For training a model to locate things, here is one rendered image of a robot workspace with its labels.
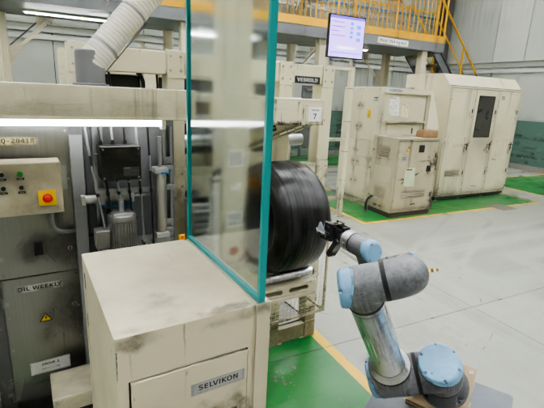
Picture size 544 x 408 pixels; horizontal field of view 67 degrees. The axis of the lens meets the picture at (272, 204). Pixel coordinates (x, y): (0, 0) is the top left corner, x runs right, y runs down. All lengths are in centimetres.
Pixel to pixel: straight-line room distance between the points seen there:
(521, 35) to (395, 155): 879
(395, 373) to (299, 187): 89
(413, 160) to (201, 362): 598
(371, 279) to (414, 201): 588
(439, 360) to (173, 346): 100
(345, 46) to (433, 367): 505
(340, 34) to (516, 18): 940
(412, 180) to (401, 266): 572
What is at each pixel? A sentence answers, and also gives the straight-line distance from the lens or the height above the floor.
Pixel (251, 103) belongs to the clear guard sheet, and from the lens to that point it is 106.
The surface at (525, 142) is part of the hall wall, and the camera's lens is 1414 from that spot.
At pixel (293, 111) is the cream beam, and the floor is 171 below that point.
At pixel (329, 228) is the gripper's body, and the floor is 124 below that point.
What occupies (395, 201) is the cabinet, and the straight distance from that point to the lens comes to 675.
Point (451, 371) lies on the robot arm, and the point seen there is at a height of 89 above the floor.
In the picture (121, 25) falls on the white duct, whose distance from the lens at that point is 202.
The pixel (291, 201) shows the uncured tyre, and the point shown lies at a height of 133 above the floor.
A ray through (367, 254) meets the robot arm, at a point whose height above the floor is 121.
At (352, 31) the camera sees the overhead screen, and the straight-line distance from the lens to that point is 625.
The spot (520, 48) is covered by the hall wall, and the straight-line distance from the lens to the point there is 1465.
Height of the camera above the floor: 180
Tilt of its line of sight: 15 degrees down
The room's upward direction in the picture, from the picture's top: 3 degrees clockwise
